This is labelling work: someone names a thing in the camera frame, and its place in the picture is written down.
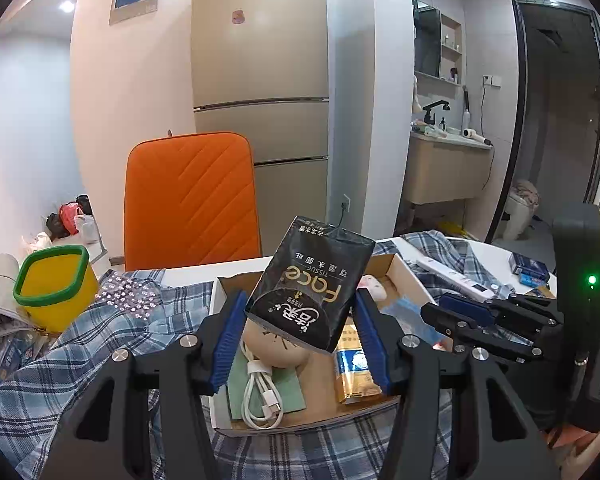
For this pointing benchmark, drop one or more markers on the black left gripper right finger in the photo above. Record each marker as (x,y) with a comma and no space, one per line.
(495,436)

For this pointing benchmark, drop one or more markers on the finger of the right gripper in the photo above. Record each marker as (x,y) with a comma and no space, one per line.
(464,330)
(490,307)

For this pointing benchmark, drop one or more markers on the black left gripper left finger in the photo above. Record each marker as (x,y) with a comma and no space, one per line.
(106,434)

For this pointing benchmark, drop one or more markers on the blue gold tissue pack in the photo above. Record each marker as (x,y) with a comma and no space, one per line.
(353,381)

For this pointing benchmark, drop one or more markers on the white plush with black cable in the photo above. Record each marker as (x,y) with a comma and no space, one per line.
(374,287)

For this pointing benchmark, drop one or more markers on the black tissue pack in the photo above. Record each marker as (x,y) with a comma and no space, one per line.
(305,291)

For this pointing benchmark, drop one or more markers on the tan round wooden coaster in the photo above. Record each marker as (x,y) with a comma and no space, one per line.
(273,350)

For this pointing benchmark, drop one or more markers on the red gold tissue pack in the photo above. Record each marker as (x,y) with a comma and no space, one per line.
(439,343)

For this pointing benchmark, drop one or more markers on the person's right hand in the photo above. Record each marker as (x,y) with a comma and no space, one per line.
(571,440)

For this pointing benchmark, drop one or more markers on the blue small box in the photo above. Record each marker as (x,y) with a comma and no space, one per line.
(530,272)

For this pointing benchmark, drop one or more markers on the white remote control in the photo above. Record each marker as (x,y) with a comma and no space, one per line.
(467,286)

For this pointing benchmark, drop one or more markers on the blue plaid shirt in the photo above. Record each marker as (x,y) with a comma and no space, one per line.
(39,397)

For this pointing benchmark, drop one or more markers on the open cardboard box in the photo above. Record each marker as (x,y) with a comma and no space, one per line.
(316,373)

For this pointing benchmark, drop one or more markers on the floral patterned cloth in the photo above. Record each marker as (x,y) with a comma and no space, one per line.
(131,295)

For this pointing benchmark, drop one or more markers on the bathroom vanity cabinet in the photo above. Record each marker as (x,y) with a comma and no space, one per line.
(443,170)

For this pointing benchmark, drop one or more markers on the yellow green bin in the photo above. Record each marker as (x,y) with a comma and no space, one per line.
(55,285)

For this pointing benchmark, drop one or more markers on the dark bathroom door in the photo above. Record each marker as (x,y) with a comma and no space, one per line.
(556,143)

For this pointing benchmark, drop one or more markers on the white hair dryer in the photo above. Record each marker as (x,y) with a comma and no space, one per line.
(472,134)

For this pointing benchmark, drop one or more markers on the red bag on floor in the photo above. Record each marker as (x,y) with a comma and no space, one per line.
(67,214)

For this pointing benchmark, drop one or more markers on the orange chair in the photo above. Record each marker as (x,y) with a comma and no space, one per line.
(190,200)

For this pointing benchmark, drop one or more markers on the beige refrigerator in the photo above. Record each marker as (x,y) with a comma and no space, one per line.
(260,69)

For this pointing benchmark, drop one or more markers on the wall mirror cabinet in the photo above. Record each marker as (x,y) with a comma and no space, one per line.
(438,45)

